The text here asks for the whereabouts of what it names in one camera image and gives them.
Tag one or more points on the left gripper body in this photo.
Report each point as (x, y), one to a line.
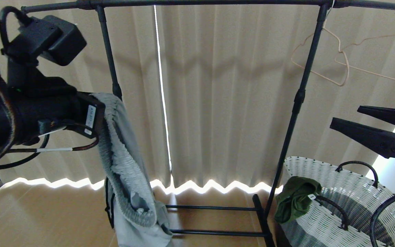
(53, 106)

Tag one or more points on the pink clothes hanger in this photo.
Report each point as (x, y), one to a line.
(327, 79)
(375, 73)

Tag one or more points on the pale grey shorts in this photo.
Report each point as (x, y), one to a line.
(125, 164)

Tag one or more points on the white laundry basket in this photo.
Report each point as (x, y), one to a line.
(321, 226)

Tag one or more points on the black clothes rack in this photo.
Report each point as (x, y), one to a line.
(218, 2)

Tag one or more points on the green garment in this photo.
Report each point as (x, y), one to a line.
(293, 202)

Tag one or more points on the beige curtain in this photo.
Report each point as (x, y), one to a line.
(218, 103)

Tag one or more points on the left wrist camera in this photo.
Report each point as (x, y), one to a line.
(57, 41)

